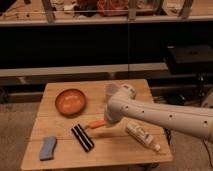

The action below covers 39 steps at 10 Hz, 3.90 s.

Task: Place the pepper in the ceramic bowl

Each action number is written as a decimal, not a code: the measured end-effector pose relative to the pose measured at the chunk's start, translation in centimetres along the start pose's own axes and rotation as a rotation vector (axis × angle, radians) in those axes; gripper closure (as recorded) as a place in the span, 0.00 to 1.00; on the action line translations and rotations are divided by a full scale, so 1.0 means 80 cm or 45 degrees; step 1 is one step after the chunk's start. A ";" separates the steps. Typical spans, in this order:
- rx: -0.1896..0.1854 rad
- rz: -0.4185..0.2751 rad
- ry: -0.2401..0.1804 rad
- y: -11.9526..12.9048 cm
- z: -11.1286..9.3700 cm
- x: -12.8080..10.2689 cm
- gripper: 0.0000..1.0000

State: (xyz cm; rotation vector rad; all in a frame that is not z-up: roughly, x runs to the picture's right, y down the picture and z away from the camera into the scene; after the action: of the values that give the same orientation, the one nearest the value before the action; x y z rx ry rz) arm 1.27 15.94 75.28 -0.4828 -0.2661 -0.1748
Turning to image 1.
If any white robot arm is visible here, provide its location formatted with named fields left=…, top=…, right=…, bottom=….
left=104, top=84, right=213, bottom=143

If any black striped eraser block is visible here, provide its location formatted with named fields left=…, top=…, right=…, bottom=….
left=71, top=124, right=94, bottom=152

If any wooden table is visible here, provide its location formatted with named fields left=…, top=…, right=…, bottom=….
left=21, top=81, right=172, bottom=171

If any clear plastic cup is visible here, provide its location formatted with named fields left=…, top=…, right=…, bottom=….
left=105, top=83, right=119, bottom=101

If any blue sponge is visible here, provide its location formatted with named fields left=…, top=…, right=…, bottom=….
left=39, top=136, right=57, bottom=161

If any orange pepper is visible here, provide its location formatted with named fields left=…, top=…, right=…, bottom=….
left=84, top=120, right=106, bottom=130

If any black box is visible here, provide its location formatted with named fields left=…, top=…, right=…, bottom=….
left=165, top=45, right=213, bottom=74

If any orange ceramic bowl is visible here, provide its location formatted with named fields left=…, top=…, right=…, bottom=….
left=55, top=89, right=86, bottom=116

